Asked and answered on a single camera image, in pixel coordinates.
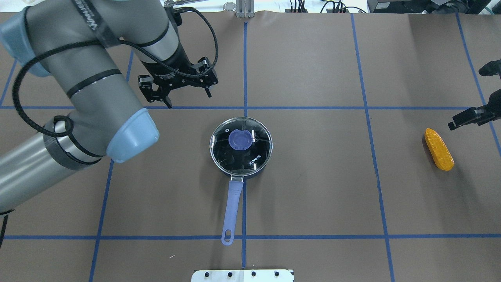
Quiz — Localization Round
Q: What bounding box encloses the yellow corn cob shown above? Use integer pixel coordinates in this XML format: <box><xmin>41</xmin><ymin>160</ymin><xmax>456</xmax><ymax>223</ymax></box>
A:
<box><xmin>424</xmin><ymin>127</ymin><xmax>455</xmax><ymax>171</ymax></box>

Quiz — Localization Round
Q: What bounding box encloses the dark pot with blue handle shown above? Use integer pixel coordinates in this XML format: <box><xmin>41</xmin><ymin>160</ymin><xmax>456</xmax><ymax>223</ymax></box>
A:
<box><xmin>210</xmin><ymin>117</ymin><xmax>273</xmax><ymax>246</ymax></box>

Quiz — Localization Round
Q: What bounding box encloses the glass lid with blue knob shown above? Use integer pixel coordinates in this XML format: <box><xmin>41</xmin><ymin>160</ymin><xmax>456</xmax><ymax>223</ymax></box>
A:
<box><xmin>209</xmin><ymin>117</ymin><xmax>274</xmax><ymax>178</ymax></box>

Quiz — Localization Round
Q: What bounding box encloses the metal bracket at table edge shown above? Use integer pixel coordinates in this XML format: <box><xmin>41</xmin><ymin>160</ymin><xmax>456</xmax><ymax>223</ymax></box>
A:
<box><xmin>223</xmin><ymin>0</ymin><xmax>255</xmax><ymax>18</ymax></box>

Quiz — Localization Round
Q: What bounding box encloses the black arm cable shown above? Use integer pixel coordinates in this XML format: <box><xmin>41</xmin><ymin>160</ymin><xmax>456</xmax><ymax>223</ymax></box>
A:
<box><xmin>12</xmin><ymin>6</ymin><xmax>219</xmax><ymax>137</ymax></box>

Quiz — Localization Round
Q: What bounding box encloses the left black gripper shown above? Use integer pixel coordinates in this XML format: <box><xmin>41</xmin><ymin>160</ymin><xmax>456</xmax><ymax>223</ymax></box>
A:
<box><xmin>138</xmin><ymin>57</ymin><xmax>219</xmax><ymax>109</ymax></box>

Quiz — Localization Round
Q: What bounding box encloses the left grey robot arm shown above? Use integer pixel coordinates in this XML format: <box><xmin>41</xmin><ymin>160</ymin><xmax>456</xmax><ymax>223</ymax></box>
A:
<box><xmin>1</xmin><ymin>0</ymin><xmax>218</xmax><ymax>217</ymax></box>

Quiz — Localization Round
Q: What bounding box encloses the white metal plate with holes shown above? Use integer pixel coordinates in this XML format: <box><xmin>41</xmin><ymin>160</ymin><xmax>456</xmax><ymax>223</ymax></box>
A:
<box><xmin>191</xmin><ymin>269</ymin><xmax>295</xmax><ymax>282</ymax></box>

